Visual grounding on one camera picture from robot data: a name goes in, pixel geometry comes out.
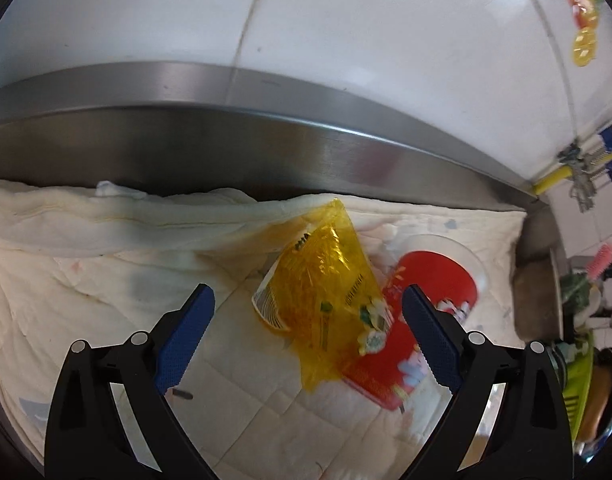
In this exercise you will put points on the metal pot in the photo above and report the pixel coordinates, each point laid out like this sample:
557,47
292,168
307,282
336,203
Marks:
536,300

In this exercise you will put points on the brown pot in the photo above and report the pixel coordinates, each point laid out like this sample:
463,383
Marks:
598,400

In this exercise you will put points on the white quilted mat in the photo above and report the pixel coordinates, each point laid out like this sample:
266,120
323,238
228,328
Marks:
85,285

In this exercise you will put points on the yellow plastic wrapper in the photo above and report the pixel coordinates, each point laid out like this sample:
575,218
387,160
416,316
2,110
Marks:
326,280

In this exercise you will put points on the green utensil jar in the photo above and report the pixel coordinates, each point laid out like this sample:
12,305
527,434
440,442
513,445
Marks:
576,290

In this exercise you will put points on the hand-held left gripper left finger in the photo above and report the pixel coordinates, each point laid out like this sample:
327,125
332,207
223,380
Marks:
183,340

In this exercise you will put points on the red plastic cup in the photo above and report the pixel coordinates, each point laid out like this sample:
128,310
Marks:
426,275

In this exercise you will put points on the metal pipe valve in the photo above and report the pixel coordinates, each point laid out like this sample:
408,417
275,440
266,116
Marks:
578,175

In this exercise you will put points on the green dish rack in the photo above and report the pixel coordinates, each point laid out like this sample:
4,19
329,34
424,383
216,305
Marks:
578,390

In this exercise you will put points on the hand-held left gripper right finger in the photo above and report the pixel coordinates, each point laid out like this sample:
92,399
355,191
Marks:
433,340

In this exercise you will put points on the pink brush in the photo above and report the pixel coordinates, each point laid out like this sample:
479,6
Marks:
603,260

